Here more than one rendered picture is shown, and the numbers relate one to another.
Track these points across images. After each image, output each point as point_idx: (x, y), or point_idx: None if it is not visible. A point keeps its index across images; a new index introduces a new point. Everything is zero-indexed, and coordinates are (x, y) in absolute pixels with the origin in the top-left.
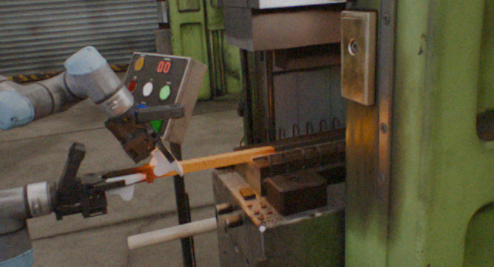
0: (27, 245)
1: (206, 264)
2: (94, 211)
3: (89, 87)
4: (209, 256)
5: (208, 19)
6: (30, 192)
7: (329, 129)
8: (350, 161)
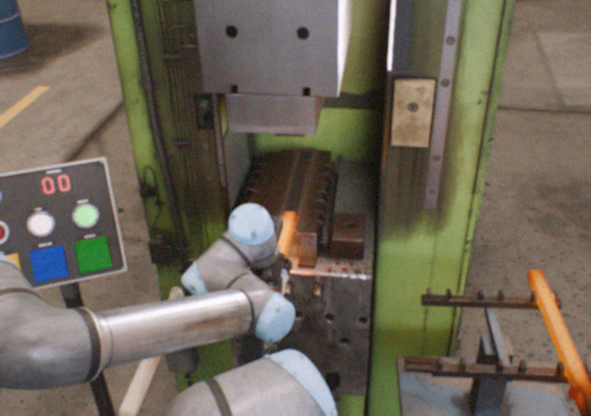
0: None
1: (15, 409)
2: None
3: (268, 246)
4: (3, 399)
5: None
6: None
7: (243, 168)
8: (390, 190)
